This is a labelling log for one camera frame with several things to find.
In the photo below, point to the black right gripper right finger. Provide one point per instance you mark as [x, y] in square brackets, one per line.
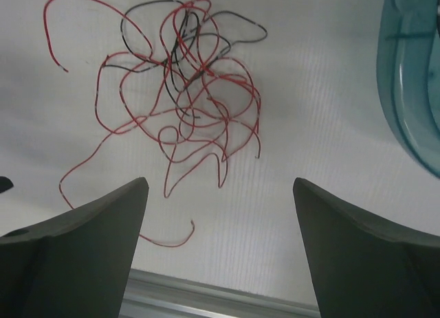
[363, 265]

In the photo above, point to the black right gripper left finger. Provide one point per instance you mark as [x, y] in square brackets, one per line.
[75, 264]

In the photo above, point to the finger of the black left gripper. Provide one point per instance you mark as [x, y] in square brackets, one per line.
[5, 184]

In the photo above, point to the teal transparent plastic bin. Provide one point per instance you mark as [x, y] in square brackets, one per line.
[407, 72]

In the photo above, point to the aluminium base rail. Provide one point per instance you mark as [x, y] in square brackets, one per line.
[154, 295]

